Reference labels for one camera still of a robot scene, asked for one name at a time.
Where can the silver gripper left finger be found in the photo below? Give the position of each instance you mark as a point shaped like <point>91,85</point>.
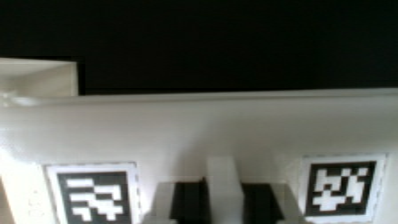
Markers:
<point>190,203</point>

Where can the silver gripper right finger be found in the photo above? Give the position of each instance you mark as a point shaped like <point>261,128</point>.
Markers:
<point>261,209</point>

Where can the white door panel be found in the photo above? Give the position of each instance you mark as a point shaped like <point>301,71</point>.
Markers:
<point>98,150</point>

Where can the white cabinet body box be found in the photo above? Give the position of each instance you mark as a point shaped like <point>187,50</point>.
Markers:
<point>38,78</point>

